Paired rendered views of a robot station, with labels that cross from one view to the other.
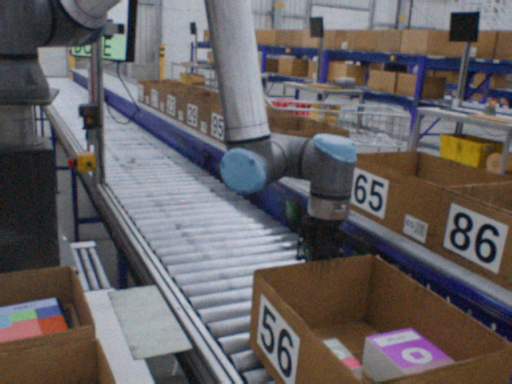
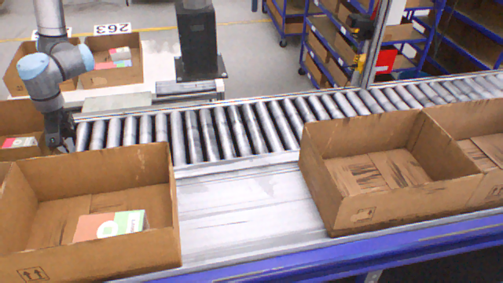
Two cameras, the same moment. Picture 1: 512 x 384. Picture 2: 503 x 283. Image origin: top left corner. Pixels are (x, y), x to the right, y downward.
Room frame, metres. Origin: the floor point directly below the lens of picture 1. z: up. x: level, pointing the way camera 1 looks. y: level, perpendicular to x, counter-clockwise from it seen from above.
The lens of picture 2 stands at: (1.93, -0.92, 1.70)
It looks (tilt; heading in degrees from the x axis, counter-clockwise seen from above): 41 degrees down; 104
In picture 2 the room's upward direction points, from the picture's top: 1 degrees clockwise
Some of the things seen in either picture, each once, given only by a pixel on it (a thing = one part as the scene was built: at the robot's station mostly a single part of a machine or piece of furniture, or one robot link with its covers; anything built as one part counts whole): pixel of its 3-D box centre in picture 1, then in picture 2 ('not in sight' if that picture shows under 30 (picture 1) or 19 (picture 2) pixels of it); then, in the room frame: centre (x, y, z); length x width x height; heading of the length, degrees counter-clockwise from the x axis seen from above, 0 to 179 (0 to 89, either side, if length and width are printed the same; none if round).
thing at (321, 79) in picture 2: not in sight; (329, 66); (1.92, 1.86, 0.19); 0.40 x 0.30 x 0.10; 115
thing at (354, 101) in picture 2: (166, 188); (372, 125); (2.16, 0.40, 0.72); 0.52 x 0.05 x 0.05; 117
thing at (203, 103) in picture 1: (221, 115); not in sight; (2.82, 0.23, 0.96); 0.39 x 0.29 x 0.17; 27
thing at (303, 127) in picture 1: (292, 143); (380, 167); (2.12, -0.12, 0.96); 0.39 x 0.29 x 0.17; 27
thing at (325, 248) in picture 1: (322, 242); (57, 119); (1.05, -0.15, 0.94); 0.09 x 0.08 x 0.12; 117
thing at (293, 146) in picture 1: (282, 156); (71, 60); (1.10, -0.04, 1.12); 0.12 x 0.12 x 0.09; 63
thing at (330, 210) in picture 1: (330, 206); (47, 100); (1.06, -0.15, 1.02); 0.10 x 0.09 x 0.05; 27
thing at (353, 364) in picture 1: (335, 364); (20, 146); (0.84, -0.16, 0.78); 0.10 x 0.06 x 0.05; 22
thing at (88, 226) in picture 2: not in sight; (112, 238); (1.48, -0.51, 0.92); 0.16 x 0.11 x 0.07; 22
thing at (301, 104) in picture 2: (185, 206); (317, 132); (1.92, 0.29, 0.72); 0.52 x 0.05 x 0.05; 117
